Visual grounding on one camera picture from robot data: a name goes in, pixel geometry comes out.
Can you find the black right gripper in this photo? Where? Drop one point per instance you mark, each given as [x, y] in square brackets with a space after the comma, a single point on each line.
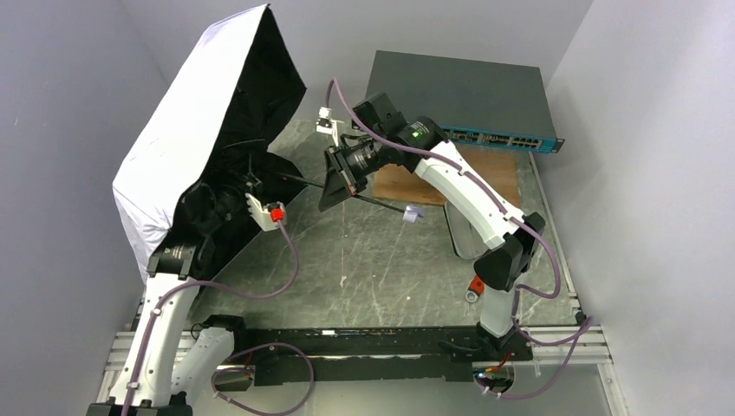
[342, 170]

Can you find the black umbrella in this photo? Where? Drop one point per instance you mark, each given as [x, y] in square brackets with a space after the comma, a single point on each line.
[234, 94]

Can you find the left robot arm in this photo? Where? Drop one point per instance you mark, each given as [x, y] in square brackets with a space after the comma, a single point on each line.
[177, 251]

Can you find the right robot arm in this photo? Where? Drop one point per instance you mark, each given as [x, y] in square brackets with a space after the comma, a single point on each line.
[421, 146]

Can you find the plywood board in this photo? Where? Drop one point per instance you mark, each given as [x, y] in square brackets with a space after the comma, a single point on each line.
[499, 170]

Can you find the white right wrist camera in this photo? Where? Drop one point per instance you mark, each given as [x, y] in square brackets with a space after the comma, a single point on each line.
[326, 124]

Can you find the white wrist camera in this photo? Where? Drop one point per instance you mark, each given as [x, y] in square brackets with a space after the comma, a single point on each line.
[326, 124]
[268, 216]

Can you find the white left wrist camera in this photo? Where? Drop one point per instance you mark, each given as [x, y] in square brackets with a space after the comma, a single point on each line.
[268, 216]

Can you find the grey network switch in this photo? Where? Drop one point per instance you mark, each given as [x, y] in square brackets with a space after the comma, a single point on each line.
[475, 102]

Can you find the red handled adjustable wrench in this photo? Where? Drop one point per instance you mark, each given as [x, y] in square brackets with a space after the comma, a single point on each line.
[475, 290]

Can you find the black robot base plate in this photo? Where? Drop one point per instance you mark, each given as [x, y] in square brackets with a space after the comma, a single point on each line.
[276, 363]

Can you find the aluminium frame rail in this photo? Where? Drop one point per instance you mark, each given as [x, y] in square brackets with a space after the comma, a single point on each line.
[574, 344]

